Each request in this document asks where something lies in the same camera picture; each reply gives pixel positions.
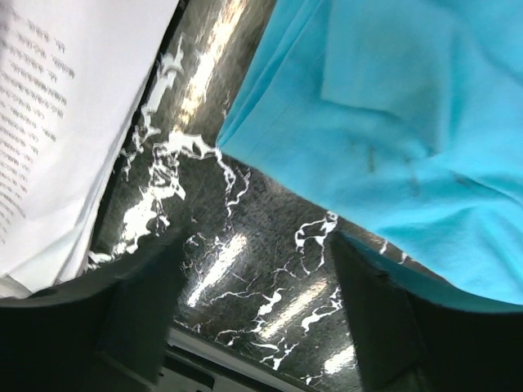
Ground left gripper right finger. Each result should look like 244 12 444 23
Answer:
331 232 522 391

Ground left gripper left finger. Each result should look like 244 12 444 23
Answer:
1 229 188 391

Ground turquoise t-shirt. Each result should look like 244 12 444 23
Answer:
217 1 522 304

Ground white paper sheets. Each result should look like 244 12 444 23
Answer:
1 1 177 299

